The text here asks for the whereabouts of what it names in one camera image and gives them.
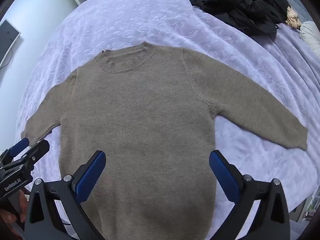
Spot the person's left hand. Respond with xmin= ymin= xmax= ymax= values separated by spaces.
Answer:
xmin=0 ymin=191 xmax=28 ymax=238

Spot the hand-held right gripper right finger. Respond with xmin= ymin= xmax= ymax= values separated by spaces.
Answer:
xmin=209 ymin=150 xmax=290 ymax=240

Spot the beige knitted plush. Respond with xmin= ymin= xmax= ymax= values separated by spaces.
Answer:
xmin=285 ymin=6 xmax=302 ymax=28

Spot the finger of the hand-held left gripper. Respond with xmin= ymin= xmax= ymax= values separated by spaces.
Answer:
xmin=5 ymin=140 xmax=50 ymax=170
xmin=0 ymin=137 xmax=29 ymax=167

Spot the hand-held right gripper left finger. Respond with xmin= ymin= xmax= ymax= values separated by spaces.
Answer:
xmin=24 ymin=150 xmax=107 ymax=240

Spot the wall-mounted television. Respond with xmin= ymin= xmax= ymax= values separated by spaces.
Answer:
xmin=0 ymin=19 xmax=21 ymax=67

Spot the brown knit sweater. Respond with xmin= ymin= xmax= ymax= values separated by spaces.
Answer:
xmin=21 ymin=42 xmax=308 ymax=240

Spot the lavender embossed blanket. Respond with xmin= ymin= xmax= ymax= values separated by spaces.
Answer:
xmin=15 ymin=0 xmax=320 ymax=230

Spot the pale green cloth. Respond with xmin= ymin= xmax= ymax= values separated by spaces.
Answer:
xmin=300 ymin=21 xmax=320 ymax=53

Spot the black puffer jacket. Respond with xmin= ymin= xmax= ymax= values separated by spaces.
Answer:
xmin=189 ymin=0 xmax=290 ymax=34

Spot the black television cable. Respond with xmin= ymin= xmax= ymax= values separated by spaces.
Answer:
xmin=0 ymin=46 xmax=13 ymax=69

